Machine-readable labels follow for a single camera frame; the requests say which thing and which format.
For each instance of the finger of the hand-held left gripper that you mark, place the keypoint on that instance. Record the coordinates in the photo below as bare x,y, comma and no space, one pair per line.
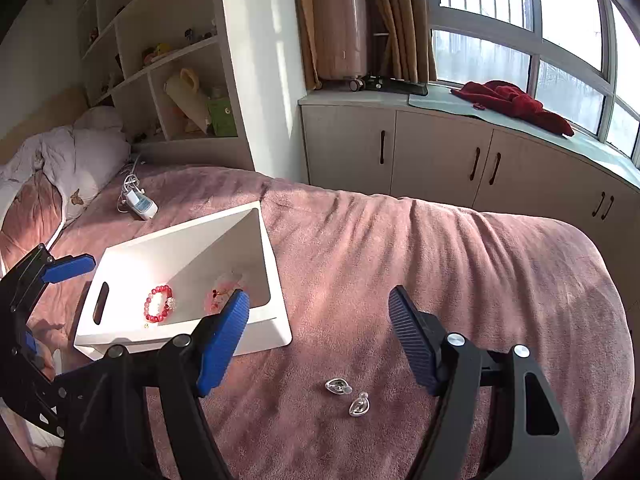
27,346
70,265

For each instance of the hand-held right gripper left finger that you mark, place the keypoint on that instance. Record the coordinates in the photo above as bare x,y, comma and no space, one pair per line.
225,340

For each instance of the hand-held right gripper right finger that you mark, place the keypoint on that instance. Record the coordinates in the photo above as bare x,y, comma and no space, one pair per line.
415,340

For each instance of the white rectangular storage box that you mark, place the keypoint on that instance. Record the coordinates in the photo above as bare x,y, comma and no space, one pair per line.
200,250

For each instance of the white butterfly duvet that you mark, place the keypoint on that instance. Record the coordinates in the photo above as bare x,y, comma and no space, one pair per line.
75,160

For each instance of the beige headboard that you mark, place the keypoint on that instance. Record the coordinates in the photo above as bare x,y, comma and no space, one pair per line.
40,120

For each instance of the cream jug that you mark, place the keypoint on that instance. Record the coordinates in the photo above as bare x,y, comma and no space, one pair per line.
187,100

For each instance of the white window cabinet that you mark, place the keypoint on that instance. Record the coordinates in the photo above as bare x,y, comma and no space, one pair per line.
350,145

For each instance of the green box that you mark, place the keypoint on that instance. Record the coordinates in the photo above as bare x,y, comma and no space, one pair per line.
222,117

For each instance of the yellow toy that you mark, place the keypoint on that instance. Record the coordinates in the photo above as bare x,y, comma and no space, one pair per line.
162,51

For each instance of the red cloth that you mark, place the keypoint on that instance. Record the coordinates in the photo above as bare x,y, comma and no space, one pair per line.
510,100

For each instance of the white shelf unit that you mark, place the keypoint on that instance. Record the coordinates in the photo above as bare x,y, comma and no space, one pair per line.
260,60

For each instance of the tan curtain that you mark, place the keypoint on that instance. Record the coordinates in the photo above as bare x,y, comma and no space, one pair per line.
400,20

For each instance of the pink suitcase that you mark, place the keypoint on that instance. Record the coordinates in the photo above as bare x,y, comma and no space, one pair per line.
340,20

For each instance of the bay window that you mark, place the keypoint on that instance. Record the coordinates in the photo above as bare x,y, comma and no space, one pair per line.
565,10

